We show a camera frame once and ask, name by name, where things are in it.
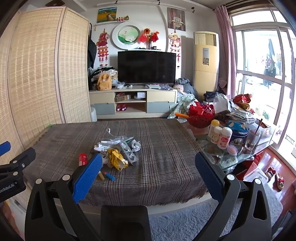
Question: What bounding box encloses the clear plastic container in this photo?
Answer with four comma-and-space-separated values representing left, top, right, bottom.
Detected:
248, 120, 277, 139

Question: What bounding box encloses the white plastic bag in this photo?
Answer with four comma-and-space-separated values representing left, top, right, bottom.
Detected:
213, 93, 232, 114

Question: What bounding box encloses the dark red painting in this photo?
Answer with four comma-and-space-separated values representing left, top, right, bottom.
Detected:
167, 7, 186, 32

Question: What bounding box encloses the green floral cloth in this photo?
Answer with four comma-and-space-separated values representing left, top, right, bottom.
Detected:
168, 94, 199, 120

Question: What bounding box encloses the small white bottle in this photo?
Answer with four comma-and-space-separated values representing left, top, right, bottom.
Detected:
211, 126, 223, 144

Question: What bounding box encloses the cream television cabinet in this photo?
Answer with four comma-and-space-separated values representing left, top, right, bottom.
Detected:
89, 88, 178, 115

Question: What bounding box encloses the pile of grey clothes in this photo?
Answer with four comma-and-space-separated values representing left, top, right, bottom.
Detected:
173, 77, 199, 98

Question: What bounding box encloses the red plastic basket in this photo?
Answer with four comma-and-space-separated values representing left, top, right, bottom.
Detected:
186, 102, 215, 129

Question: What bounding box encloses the yellow plush backpack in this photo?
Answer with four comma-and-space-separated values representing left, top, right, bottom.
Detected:
97, 73, 112, 91

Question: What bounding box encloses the yellow crumpled wrapper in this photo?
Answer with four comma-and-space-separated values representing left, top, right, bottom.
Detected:
107, 148, 129, 171

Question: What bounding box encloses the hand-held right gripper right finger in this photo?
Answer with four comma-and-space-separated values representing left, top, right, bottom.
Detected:
195, 152, 272, 241

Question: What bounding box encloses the white printed paper wrapper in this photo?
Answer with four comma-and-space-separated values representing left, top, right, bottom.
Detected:
94, 141, 110, 154

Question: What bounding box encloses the white bottle pink label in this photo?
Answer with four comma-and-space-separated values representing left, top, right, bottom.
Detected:
217, 127, 233, 149

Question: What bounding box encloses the clear glass cup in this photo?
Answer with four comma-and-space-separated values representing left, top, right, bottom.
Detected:
245, 128, 261, 151

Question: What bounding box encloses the red hanging ornament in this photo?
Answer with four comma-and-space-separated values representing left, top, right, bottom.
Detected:
96, 29, 110, 67

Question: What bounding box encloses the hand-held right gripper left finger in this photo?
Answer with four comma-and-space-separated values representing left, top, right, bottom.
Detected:
24, 153, 103, 241

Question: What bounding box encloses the pink hanging ornament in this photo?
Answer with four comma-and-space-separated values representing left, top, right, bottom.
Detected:
168, 29, 182, 69

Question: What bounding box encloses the cream standing air conditioner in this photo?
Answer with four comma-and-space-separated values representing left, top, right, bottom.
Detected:
193, 31, 219, 100

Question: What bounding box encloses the clear storage box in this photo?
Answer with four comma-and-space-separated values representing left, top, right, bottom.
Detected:
243, 167, 269, 186

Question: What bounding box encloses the white bottle yellow cap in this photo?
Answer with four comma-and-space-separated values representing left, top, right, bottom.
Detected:
208, 119, 220, 142

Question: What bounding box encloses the red flower decoration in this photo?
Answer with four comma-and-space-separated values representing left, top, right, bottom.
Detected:
138, 28, 160, 49

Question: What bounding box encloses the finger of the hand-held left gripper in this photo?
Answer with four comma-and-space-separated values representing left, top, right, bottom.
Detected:
0, 141, 11, 156
0, 147, 36, 176

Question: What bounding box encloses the grey fringed tablecloth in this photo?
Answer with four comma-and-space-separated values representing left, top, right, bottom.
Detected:
23, 118, 208, 207

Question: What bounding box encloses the round green wall plate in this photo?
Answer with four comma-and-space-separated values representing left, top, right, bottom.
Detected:
112, 23, 141, 49

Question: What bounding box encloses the clear plastic packaging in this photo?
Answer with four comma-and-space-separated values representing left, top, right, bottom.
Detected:
109, 136, 134, 146

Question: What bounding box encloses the bamboo folding screen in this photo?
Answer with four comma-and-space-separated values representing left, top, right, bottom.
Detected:
0, 6, 93, 209

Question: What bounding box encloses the blue round tin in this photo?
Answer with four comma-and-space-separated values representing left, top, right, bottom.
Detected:
225, 120, 249, 149

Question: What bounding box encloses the grey shaggy carpet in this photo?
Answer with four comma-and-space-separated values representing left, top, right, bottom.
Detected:
148, 183, 282, 241

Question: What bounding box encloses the white framed window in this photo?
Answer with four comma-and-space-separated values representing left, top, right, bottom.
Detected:
229, 7, 296, 163

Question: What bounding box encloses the black television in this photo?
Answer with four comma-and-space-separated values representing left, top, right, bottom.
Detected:
117, 51, 176, 85

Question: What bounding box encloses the dark hanging jacket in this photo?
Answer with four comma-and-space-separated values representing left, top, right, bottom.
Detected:
87, 38, 97, 70

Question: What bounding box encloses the dark grey waste bin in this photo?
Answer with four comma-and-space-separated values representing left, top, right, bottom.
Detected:
100, 205, 149, 241

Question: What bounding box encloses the pink hairbrush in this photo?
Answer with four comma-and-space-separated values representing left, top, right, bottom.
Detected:
227, 144, 240, 156

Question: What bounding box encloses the wall shelf with figurines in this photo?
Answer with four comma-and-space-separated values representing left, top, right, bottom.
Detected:
96, 16, 130, 24

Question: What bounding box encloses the yellow landscape painting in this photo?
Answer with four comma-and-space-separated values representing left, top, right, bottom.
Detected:
97, 7, 117, 23

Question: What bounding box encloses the pile of mixed clothes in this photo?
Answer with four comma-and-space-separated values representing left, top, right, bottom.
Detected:
90, 66, 119, 87

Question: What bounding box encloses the pink curtain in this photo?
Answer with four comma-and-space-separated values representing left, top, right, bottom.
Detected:
214, 5, 237, 100

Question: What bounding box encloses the red box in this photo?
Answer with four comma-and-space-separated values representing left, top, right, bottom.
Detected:
243, 154, 262, 174

